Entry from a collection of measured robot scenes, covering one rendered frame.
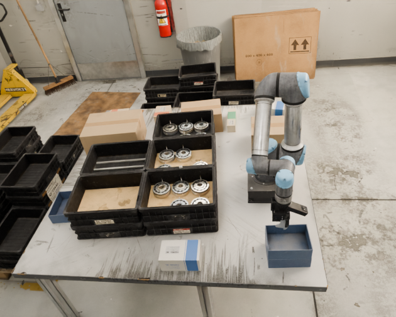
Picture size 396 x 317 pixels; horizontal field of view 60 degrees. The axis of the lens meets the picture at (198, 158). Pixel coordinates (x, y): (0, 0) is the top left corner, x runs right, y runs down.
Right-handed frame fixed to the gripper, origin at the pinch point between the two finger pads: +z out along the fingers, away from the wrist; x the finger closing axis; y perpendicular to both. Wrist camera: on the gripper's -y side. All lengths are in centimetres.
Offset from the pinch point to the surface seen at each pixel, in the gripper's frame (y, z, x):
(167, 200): 62, -1, -20
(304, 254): -6.4, 1.6, 14.8
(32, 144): 206, 33, -128
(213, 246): 36.7, 12.3, 1.9
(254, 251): 15.5, 12.3, 5.5
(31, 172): 189, 34, -90
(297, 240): -5.3, 4.9, 4.6
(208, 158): 40, -1, -54
